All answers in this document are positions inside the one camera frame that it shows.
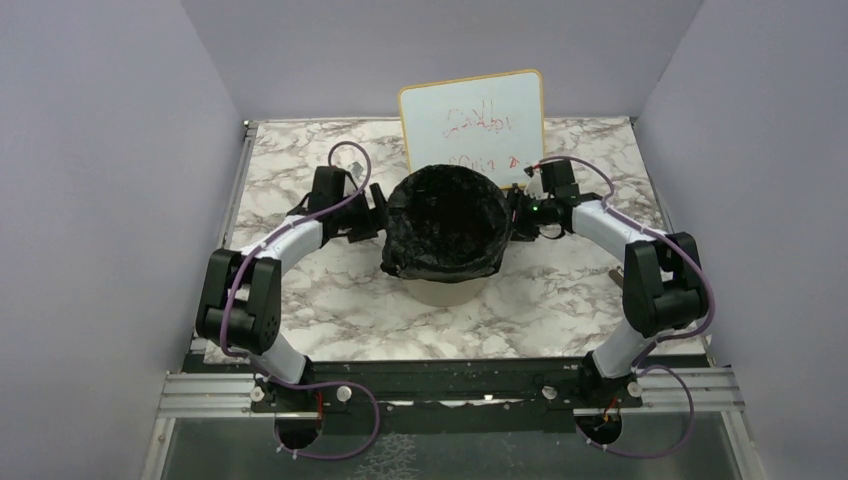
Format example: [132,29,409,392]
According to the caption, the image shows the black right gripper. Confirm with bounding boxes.
[486,188,554,243]

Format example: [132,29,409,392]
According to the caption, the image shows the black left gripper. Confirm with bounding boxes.
[333,183,402,242]

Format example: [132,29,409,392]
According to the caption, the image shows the black plastic trash bag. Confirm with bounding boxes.
[380,165,512,283]

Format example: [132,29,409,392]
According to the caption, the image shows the beige cylindrical trash bin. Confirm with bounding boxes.
[403,277,488,307]

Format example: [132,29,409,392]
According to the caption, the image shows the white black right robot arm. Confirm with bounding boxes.
[507,156,715,407]

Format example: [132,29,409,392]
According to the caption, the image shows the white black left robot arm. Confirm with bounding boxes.
[195,166,387,411]

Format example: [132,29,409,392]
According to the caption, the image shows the yellow framed whiteboard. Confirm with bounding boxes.
[398,69,545,189]

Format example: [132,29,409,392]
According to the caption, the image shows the small tan table scrap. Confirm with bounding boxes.
[608,267,624,289]

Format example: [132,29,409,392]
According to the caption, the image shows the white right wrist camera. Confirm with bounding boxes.
[523,166,547,200]

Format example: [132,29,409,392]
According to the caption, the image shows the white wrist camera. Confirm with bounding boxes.
[523,166,547,200]
[348,162,367,190]

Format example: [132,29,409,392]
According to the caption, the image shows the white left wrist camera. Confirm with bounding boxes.
[348,162,367,190]

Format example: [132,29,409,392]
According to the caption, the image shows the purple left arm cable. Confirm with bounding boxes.
[218,140,374,362]

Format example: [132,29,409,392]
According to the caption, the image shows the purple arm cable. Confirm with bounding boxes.
[218,140,374,362]
[536,156,717,369]

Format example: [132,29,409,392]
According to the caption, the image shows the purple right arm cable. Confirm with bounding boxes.
[536,156,717,369]

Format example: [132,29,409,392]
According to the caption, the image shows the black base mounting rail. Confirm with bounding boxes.
[182,354,644,435]

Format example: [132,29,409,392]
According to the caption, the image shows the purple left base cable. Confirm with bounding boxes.
[254,374,382,463]

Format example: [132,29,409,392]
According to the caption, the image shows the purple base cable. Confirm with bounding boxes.
[254,374,382,463]
[574,364,696,460]

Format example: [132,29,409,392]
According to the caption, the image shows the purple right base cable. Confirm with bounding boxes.
[574,364,696,460]

